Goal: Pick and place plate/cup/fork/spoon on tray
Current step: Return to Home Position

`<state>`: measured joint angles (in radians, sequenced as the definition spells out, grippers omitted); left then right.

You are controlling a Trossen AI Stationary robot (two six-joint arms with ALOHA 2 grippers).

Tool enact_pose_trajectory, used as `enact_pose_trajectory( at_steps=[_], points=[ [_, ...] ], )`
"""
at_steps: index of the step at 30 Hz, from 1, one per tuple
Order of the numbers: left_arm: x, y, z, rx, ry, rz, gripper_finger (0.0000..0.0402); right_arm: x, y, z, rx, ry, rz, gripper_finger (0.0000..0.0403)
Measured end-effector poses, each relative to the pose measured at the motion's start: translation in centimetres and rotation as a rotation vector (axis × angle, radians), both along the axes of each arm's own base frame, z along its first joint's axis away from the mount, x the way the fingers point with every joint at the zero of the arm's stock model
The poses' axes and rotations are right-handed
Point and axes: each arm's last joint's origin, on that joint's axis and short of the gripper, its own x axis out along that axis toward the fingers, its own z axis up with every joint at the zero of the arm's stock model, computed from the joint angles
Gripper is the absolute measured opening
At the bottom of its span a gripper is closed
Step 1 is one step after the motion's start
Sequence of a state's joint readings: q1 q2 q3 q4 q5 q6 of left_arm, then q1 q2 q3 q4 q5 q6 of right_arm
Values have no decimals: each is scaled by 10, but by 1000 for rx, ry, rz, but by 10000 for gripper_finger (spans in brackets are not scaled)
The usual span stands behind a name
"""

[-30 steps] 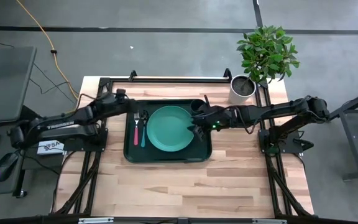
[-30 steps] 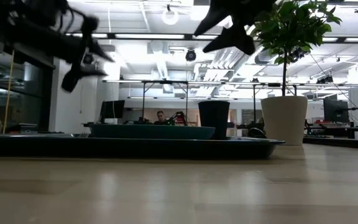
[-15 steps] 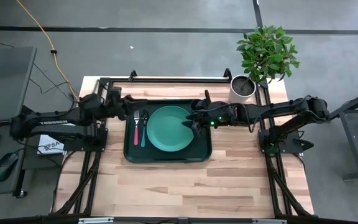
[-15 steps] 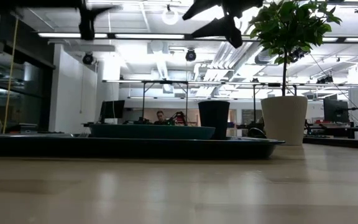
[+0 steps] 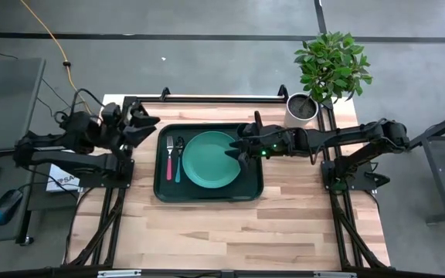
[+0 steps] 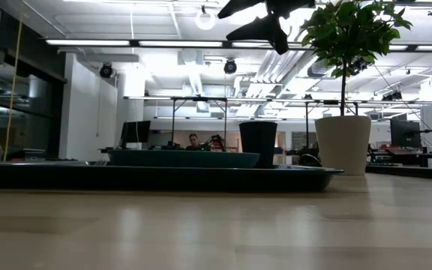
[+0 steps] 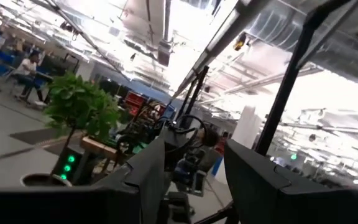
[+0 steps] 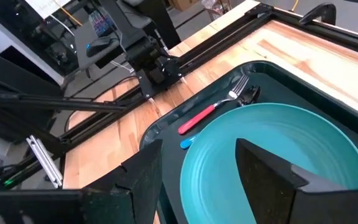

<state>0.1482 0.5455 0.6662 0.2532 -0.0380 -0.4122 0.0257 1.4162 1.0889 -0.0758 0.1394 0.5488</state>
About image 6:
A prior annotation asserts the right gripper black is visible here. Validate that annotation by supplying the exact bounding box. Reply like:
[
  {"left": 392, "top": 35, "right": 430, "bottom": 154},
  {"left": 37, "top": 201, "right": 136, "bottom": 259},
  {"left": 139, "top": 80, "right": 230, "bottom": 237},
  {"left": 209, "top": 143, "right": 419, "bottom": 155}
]
[{"left": 217, "top": 0, "right": 317, "bottom": 56}]

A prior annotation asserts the black cup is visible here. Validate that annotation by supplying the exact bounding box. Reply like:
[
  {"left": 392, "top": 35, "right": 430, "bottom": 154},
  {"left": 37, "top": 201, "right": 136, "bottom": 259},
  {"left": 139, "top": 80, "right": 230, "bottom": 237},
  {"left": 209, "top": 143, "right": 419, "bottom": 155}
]
[{"left": 238, "top": 120, "right": 279, "bottom": 170}]

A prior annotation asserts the teal green plate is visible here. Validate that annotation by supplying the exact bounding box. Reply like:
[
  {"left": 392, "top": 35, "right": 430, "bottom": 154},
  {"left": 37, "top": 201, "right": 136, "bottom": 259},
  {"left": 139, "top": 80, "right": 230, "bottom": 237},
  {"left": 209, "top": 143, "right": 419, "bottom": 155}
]
[{"left": 106, "top": 148, "right": 261, "bottom": 170}]

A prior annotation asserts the dark green plastic tray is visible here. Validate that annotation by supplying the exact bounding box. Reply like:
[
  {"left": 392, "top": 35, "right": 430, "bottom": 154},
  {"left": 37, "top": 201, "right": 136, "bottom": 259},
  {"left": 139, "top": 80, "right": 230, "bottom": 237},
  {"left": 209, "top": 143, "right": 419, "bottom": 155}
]
[{"left": 0, "top": 160, "right": 345, "bottom": 194}]

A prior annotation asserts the round black ceiling spotlight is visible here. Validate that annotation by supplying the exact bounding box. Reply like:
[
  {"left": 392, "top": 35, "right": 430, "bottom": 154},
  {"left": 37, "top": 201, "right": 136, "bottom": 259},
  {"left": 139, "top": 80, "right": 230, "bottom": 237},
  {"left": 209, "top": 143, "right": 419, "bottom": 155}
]
[
  {"left": 223, "top": 58, "right": 239, "bottom": 75},
  {"left": 98, "top": 62, "right": 115, "bottom": 80}
]

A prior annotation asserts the green leafy plant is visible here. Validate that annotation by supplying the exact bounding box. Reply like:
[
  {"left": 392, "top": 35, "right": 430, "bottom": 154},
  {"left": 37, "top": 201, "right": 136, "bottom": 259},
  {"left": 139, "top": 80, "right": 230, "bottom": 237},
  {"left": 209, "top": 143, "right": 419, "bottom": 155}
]
[{"left": 300, "top": 0, "right": 414, "bottom": 117}]

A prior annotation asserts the person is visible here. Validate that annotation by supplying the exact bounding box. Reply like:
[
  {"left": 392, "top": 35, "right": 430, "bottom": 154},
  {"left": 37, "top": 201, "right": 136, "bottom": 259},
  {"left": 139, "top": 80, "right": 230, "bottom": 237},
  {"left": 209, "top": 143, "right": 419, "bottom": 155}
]
[{"left": 184, "top": 132, "right": 204, "bottom": 152}]

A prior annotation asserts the white plant pot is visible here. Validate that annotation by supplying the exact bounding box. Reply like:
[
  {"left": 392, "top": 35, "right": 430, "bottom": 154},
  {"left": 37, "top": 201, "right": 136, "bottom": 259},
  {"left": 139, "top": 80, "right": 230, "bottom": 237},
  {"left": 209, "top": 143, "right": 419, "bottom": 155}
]
[{"left": 313, "top": 115, "right": 373, "bottom": 176}]

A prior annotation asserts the black computer monitor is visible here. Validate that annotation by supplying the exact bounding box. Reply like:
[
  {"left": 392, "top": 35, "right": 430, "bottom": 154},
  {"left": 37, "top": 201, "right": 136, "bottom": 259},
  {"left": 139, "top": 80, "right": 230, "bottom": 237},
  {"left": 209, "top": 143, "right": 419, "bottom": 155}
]
[
  {"left": 389, "top": 118, "right": 423, "bottom": 149},
  {"left": 120, "top": 120, "right": 152, "bottom": 150}
]

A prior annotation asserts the cluttered background workbench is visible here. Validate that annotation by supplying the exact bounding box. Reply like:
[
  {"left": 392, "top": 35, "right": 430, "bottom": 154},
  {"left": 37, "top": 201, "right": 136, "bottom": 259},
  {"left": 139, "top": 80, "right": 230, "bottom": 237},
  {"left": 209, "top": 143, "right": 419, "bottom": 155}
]
[{"left": 365, "top": 147, "right": 432, "bottom": 168}]

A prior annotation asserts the grey box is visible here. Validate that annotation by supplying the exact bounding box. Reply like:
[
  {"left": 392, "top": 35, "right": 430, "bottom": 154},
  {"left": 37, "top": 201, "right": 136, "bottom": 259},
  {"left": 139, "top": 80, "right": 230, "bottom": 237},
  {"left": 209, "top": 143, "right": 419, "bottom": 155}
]
[{"left": 7, "top": 148, "right": 47, "bottom": 162}]

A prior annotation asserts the white ring ceiling lamp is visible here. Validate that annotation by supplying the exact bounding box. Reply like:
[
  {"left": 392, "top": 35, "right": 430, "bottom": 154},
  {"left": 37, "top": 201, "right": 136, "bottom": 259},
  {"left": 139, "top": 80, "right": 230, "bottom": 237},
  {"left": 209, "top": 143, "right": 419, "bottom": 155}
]
[{"left": 195, "top": 10, "right": 217, "bottom": 32}]

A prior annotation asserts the black background metal frame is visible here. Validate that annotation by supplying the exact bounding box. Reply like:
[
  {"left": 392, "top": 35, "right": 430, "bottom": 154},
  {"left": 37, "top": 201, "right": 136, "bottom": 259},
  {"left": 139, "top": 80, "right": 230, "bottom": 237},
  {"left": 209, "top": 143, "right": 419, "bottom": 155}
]
[{"left": 124, "top": 95, "right": 359, "bottom": 151}]

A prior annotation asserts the black aluminium table frame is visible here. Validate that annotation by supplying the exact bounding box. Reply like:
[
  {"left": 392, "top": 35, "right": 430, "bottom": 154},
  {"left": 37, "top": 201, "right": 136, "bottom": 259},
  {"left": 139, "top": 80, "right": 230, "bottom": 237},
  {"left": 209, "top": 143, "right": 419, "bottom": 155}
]
[{"left": 364, "top": 163, "right": 432, "bottom": 182}]

